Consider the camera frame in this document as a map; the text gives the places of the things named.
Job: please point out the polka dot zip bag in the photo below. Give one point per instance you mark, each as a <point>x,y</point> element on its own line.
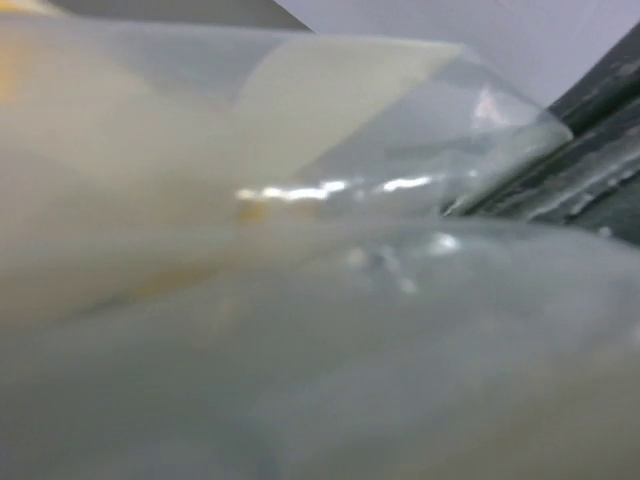
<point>235,253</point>

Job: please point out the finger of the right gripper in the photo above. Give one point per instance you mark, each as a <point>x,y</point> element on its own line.
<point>603,199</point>
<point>609,85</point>

